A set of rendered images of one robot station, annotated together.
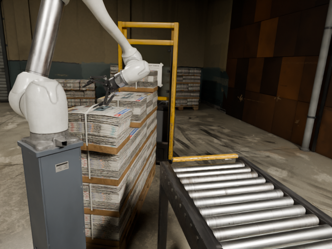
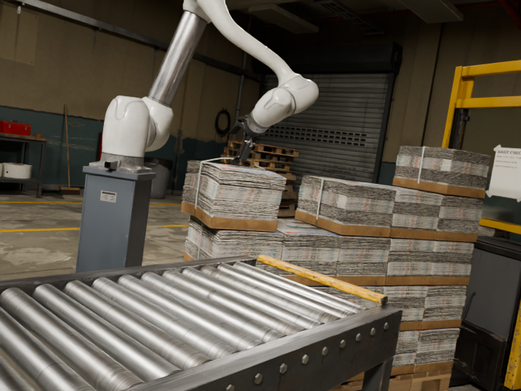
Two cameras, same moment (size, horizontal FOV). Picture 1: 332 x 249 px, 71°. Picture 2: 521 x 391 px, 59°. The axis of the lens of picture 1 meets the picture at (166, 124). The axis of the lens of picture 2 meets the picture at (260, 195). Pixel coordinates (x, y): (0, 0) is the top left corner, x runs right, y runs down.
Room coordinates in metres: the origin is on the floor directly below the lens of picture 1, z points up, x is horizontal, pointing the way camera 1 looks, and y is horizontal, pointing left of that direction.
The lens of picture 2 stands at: (0.45, -1.22, 1.14)
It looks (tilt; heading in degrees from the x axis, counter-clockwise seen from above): 5 degrees down; 56
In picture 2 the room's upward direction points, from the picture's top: 8 degrees clockwise
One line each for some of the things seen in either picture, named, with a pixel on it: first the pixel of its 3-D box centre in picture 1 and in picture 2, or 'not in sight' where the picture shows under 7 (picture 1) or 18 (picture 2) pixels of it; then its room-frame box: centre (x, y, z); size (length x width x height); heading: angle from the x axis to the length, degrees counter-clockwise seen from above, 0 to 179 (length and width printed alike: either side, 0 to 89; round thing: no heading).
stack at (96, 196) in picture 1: (119, 171); (305, 312); (1.91, 0.40, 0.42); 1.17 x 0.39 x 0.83; 173
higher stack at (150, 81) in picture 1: (139, 126); (422, 267); (2.63, 0.32, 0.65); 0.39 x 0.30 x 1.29; 83
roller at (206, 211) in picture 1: (246, 207); (182, 314); (0.88, -0.36, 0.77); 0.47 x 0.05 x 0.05; 105
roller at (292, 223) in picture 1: (266, 227); (129, 326); (0.76, -0.39, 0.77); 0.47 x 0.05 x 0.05; 105
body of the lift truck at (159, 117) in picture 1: (151, 128); (507, 306); (3.43, 0.22, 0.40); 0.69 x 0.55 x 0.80; 83
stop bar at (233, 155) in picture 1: (205, 157); (315, 276); (1.34, -0.25, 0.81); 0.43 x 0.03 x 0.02; 105
